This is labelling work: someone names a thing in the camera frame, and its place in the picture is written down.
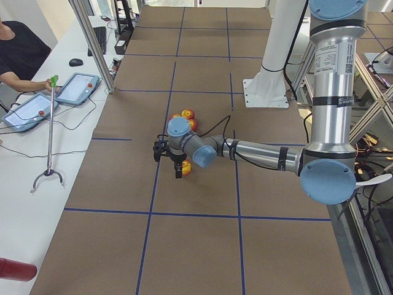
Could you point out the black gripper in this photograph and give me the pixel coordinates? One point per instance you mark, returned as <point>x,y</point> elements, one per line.
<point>177,158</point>

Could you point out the red yellow apple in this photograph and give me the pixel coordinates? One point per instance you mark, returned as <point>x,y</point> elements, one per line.
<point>186,167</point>
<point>188,114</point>
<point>193,124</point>
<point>174,116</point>

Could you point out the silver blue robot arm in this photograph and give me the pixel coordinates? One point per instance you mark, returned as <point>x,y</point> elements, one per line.
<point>325,165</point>

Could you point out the person's hand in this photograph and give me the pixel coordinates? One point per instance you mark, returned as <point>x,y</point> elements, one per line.
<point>48,86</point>

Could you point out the brown paper table cover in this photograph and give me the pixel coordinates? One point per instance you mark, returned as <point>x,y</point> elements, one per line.
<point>130,227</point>

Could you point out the far blue teach pendant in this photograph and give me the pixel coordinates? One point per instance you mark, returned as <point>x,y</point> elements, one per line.
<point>77,89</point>

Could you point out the blue teach pendant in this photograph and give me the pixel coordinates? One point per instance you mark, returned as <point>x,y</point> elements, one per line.
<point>77,89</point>
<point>27,115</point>

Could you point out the black box device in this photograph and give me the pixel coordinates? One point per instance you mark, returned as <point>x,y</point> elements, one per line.
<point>120,47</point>

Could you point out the black computer mouse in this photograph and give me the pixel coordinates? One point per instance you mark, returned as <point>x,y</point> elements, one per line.
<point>75,62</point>

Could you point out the silver reacher grabber tool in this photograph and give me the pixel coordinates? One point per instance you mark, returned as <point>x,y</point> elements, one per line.
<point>49,171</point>

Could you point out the near blue teach pendant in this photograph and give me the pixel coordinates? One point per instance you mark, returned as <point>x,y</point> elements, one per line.
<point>27,115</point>

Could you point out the black keyboard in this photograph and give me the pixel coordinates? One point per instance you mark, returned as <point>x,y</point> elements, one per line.
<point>100,33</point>

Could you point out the person in black shirt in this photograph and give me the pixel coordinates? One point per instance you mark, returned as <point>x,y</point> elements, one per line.
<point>22,55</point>

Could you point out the red cylinder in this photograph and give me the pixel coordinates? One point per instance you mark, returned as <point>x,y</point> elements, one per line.
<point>16,270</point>

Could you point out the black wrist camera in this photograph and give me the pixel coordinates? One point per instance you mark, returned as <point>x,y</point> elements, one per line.
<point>160,147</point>

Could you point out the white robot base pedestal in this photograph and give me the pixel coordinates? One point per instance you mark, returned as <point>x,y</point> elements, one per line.
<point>267,89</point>

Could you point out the aluminium frame post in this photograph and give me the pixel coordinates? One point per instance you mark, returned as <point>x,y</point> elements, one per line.
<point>93,45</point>

